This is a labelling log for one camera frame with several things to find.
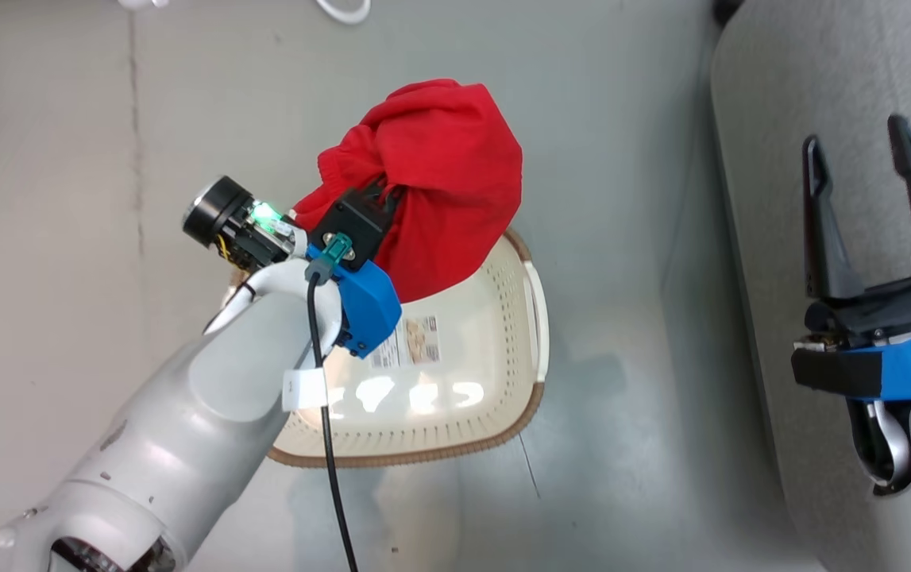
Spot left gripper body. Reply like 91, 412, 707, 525
182, 176, 310, 272

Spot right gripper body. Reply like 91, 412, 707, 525
793, 273, 911, 351

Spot red garment with white stripes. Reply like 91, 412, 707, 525
293, 78, 524, 304

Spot grey fabric sofa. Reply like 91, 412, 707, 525
709, 0, 911, 572

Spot printed basket label sticker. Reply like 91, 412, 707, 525
370, 315, 441, 369

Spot cream plastic laundry basket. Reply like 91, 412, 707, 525
221, 229, 550, 469

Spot white cable label tag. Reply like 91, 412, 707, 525
281, 369, 330, 412

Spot looped white power cable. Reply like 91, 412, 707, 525
315, 0, 373, 25

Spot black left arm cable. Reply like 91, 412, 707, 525
305, 256, 361, 572

